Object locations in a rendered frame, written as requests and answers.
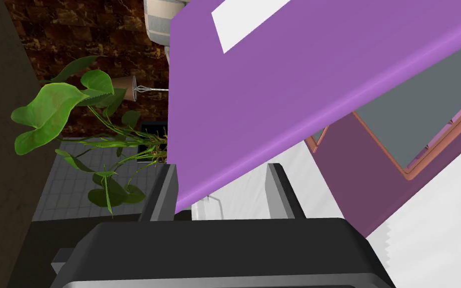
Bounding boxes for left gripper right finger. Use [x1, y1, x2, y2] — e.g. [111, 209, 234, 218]
[265, 162, 307, 221]

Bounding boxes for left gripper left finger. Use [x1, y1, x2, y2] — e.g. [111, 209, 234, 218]
[138, 163, 180, 222]

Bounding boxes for brown cup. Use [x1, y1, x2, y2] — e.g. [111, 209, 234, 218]
[110, 75, 137, 102]

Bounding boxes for green leafy plant, black pot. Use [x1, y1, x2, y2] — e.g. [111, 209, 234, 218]
[10, 55, 169, 217]

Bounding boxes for pale grey round vessel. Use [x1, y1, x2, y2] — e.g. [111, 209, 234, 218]
[142, 0, 190, 47]

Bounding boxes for silver wire whisk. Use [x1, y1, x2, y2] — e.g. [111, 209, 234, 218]
[132, 75, 170, 103]

